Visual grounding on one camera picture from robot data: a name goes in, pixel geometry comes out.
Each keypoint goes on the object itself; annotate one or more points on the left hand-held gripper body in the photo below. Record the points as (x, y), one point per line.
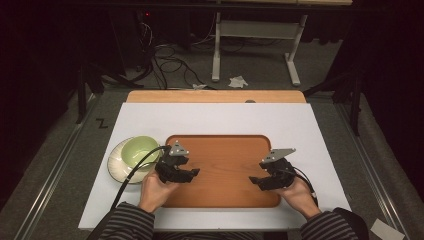
(170, 168)

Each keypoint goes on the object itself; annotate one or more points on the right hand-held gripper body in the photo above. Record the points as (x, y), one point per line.
(280, 175)

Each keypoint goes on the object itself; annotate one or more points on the person's left hand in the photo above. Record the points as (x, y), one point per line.
(154, 192)

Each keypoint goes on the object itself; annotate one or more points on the person's right hand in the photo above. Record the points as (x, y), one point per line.
(300, 198)

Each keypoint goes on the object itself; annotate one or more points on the wooden tray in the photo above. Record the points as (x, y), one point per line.
(223, 166)

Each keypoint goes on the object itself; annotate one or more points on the green bowl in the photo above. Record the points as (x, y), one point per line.
(138, 151)

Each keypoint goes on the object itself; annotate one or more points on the white ribbed plate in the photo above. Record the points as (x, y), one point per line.
(116, 165)

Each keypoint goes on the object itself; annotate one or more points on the white table mat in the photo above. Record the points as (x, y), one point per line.
(216, 118)

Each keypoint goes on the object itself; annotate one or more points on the wooden table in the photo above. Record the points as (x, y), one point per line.
(213, 96)

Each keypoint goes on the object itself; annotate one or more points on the small crumpled white paper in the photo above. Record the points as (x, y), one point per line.
(199, 86)

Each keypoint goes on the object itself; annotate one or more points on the large crumpled white paper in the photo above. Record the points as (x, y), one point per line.
(238, 81)

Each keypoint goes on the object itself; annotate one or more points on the black stand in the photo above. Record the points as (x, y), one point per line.
(81, 93)
(356, 100)

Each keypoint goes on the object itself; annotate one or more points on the flat white paper sheet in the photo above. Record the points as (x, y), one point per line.
(386, 230)

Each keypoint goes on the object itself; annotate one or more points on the metal floor rail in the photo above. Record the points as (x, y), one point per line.
(370, 160)
(53, 173)

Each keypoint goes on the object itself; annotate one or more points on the white desk frame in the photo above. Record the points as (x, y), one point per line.
(256, 29)

